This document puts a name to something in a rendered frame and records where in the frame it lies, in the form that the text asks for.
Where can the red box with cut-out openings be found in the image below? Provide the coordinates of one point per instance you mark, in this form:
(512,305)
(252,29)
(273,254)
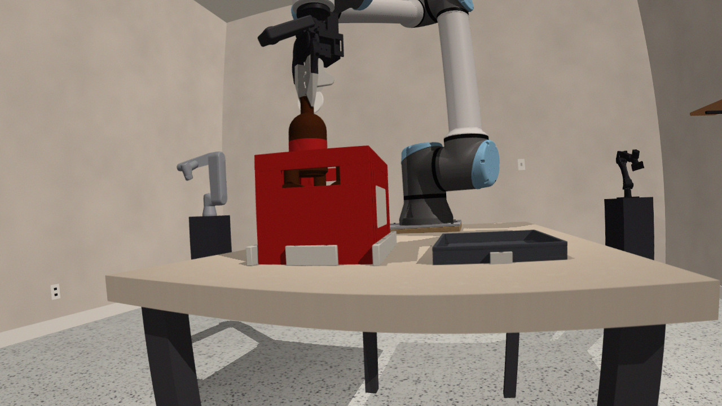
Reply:
(353,215)

